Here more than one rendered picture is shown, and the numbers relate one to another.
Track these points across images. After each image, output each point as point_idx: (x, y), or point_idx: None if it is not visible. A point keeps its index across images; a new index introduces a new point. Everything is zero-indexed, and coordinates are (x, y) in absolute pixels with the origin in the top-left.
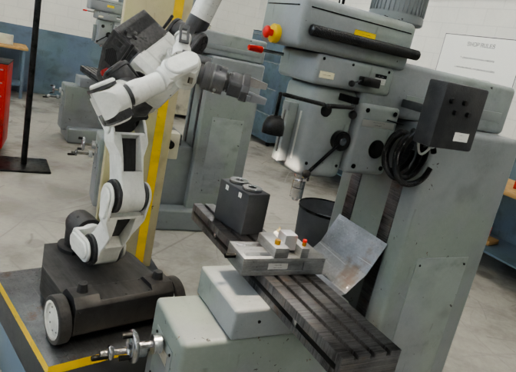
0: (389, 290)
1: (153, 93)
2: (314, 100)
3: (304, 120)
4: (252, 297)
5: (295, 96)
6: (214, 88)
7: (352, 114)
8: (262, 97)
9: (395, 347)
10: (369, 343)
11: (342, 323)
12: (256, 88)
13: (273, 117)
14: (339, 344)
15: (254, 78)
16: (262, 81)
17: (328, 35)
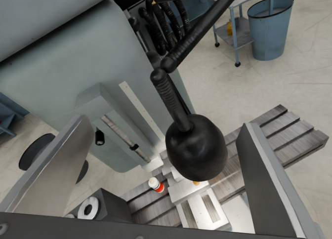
0: (193, 109)
1: None
2: None
3: (146, 85)
4: (229, 212)
5: (197, 33)
6: None
7: (137, 21)
8: (267, 141)
9: (279, 106)
10: (286, 120)
11: (267, 136)
12: (75, 181)
13: (207, 134)
14: (308, 139)
15: (29, 182)
16: (62, 136)
17: None
